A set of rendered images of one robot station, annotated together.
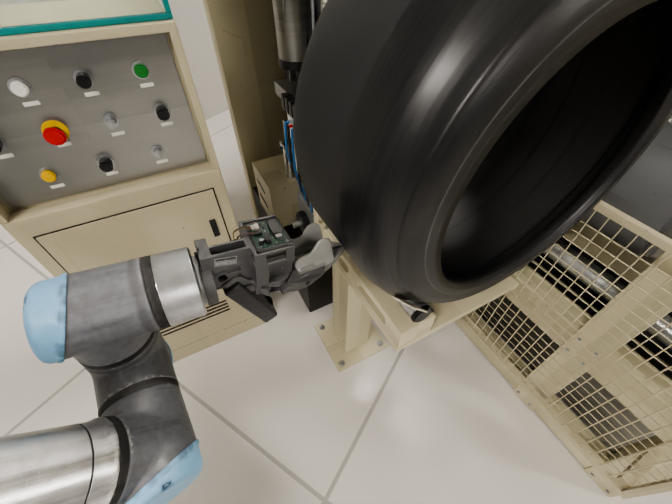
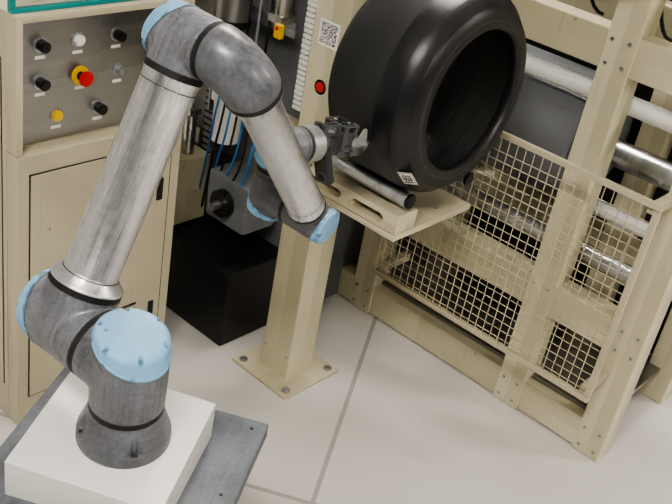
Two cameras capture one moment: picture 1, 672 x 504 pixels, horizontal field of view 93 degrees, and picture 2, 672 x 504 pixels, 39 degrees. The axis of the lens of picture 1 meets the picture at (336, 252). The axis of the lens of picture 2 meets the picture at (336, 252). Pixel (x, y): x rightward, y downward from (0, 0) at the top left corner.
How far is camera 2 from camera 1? 2.06 m
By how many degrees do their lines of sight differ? 26
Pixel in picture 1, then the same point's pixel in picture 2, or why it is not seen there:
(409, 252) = (414, 127)
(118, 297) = (303, 136)
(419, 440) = (401, 446)
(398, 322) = (394, 212)
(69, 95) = (101, 46)
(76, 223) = (63, 165)
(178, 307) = (320, 146)
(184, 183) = not seen: hidden behind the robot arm
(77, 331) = not seen: hidden behind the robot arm
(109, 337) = not seen: hidden behind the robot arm
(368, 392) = (328, 414)
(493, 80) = (441, 54)
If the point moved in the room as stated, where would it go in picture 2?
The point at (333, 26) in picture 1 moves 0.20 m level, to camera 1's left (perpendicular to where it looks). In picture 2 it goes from (369, 28) to (294, 23)
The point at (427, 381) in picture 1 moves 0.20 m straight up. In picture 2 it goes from (395, 398) to (407, 352)
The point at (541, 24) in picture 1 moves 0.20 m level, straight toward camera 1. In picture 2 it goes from (452, 39) to (448, 63)
